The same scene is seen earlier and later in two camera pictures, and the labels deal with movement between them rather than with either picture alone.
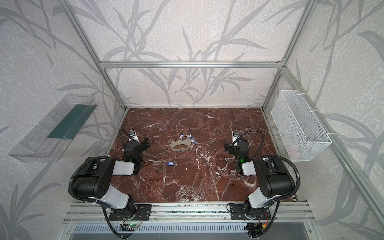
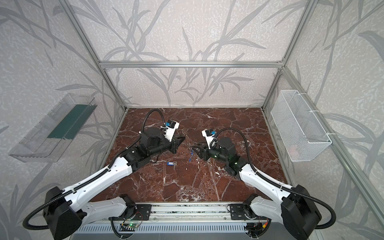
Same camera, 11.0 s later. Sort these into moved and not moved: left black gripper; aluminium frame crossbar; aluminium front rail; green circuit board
Moved: left black gripper
Not moved: aluminium front rail; green circuit board; aluminium frame crossbar
